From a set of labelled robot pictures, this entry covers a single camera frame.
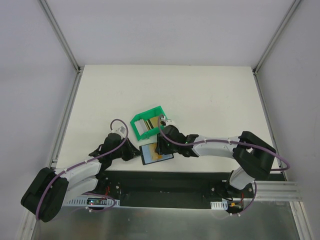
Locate black leather card holder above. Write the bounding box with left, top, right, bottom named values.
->
left=139, top=143, right=174, bottom=165

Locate green plastic bin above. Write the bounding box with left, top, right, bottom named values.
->
left=130, top=105, right=166, bottom=141

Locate gold credit card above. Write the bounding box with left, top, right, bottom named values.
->
left=144, top=116, right=159, bottom=131
left=149, top=143, right=164, bottom=162

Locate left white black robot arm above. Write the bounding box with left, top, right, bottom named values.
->
left=20, top=133, right=142, bottom=223

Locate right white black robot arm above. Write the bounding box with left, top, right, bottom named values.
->
left=155, top=125, right=276, bottom=198

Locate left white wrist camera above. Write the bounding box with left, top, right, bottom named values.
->
left=111, top=126, right=127, bottom=136

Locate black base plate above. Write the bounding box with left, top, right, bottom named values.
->
left=90, top=170, right=254, bottom=209

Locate left white cable duct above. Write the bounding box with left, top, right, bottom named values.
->
left=63, top=196, right=120, bottom=208

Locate white cable duct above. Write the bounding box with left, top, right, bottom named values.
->
left=210, top=201, right=228, bottom=211
left=63, top=196, right=120, bottom=208

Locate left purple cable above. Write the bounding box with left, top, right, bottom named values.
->
left=34, top=118, right=129, bottom=221

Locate right white cable duct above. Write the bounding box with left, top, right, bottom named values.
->
left=210, top=201, right=228, bottom=211

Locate aluminium frame rail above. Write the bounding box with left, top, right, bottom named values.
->
left=252, top=181, right=302, bottom=201

